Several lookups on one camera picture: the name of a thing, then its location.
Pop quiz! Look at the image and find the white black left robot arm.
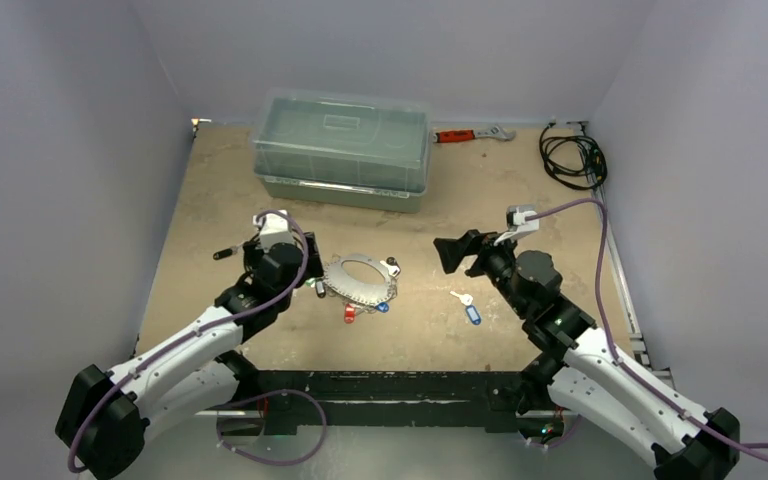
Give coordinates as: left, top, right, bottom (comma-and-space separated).
55, 226, 323, 479

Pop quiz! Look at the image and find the metal keyring plate with keys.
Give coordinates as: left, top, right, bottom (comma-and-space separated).
314, 253, 401, 325

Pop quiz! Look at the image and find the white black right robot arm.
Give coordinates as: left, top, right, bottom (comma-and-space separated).
433, 230, 740, 479

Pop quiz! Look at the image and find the green clear-lid storage box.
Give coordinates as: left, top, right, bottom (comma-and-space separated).
250, 89, 432, 214

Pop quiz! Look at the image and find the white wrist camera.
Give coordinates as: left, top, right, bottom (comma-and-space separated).
252, 210, 295, 251
493, 204, 539, 246

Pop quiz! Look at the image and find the black coiled cable bundle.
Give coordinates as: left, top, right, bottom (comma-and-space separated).
538, 121, 609, 192

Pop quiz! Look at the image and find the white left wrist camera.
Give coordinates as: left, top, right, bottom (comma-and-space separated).
252, 210, 295, 251

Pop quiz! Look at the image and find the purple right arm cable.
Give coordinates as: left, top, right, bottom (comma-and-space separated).
524, 197, 768, 467

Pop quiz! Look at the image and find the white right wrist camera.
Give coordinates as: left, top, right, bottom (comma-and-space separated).
493, 204, 539, 246

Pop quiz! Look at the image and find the red handled adjustable wrench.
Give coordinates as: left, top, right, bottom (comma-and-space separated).
433, 125, 516, 144

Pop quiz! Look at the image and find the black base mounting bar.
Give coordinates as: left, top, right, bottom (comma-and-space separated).
193, 368, 561, 437

